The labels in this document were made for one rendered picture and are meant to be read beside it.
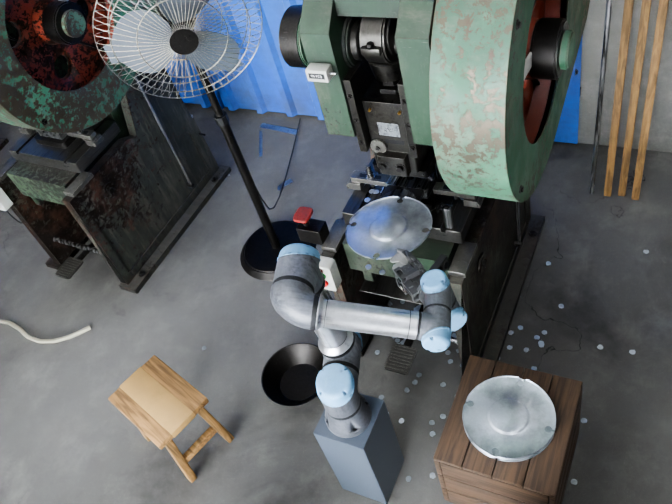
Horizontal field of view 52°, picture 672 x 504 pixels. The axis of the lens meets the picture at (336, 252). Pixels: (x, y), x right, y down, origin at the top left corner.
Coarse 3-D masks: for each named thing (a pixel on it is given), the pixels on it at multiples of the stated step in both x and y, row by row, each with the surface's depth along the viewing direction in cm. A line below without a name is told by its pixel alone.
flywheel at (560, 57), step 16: (544, 0) 204; (560, 0) 204; (544, 16) 207; (560, 16) 207; (544, 32) 177; (560, 32) 176; (528, 48) 179; (544, 48) 177; (560, 48) 178; (528, 64) 177; (544, 64) 179; (560, 64) 180; (528, 80) 207; (544, 80) 212; (528, 96) 207; (544, 96) 212; (528, 112) 211; (544, 112) 211; (528, 128) 208
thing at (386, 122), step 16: (368, 96) 214; (384, 96) 213; (368, 112) 216; (384, 112) 213; (400, 112) 210; (368, 128) 222; (384, 128) 218; (400, 128) 216; (384, 144) 223; (400, 144) 221; (384, 160) 225; (400, 160) 222; (416, 160) 224
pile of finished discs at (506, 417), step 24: (480, 384) 231; (504, 384) 229; (528, 384) 227; (480, 408) 225; (504, 408) 223; (528, 408) 221; (552, 408) 220; (480, 432) 220; (504, 432) 218; (528, 432) 216; (552, 432) 215; (504, 456) 213; (528, 456) 212
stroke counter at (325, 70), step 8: (312, 64) 203; (320, 64) 202; (328, 64) 201; (312, 72) 201; (320, 72) 200; (328, 72) 200; (336, 72) 201; (312, 80) 204; (320, 80) 202; (328, 80) 201
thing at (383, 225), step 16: (368, 208) 237; (384, 208) 235; (400, 208) 233; (416, 208) 231; (368, 224) 231; (384, 224) 229; (400, 224) 227; (416, 224) 226; (352, 240) 228; (368, 240) 226; (384, 240) 224; (400, 240) 222; (416, 240) 221; (368, 256) 221; (384, 256) 219
